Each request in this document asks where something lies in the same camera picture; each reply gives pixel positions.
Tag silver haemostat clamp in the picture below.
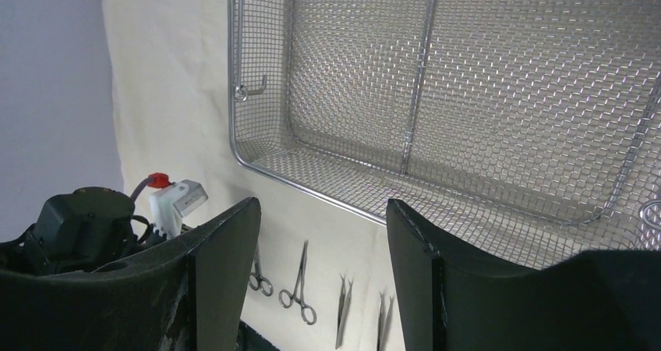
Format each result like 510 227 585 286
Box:
248 245 274 296
278 240 317 325

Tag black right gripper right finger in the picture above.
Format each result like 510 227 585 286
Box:
387 199 660 350

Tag metal mesh instrument tray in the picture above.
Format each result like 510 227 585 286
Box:
228 0 660 268

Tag silver forceps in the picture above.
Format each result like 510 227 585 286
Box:
335 275 353 350
376 292 394 351

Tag silver surgical scissors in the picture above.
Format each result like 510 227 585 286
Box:
638 199 660 231

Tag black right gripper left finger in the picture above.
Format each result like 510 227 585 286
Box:
1 197 261 350

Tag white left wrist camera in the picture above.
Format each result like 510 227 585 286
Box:
129 172 209 239

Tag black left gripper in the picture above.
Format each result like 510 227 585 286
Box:
1 186 166 276

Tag beige wrapping cloth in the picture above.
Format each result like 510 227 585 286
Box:
102 0 394 350

